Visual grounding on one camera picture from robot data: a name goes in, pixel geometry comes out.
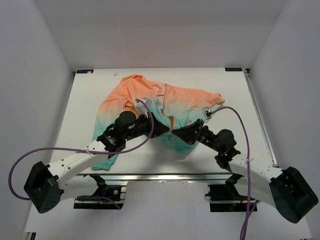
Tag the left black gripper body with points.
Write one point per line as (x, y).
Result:
(142, 127)

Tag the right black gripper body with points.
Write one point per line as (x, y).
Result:
(207, 137)

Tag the orange and teal jacket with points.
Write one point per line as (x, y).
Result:
(173, 106)

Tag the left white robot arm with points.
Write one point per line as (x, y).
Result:
(49, 184)

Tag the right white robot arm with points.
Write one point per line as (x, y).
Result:
(284, 189)

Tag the left blue corner label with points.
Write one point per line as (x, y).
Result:
(84, 71)

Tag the blue corner label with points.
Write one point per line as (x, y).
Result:
(84, 71)
(233, 69)

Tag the right blue corner label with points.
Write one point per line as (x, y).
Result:
(233, 69)

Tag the white front panel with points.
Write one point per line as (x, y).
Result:
(152, 210)

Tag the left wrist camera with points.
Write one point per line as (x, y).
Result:
(143, 103)

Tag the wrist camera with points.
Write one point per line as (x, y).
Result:
(143, 103)
(207, 114)

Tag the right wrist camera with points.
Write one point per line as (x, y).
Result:
(207, 114)

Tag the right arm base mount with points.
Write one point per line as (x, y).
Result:
(223, 200)

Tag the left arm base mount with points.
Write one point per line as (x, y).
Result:
(107, 196)

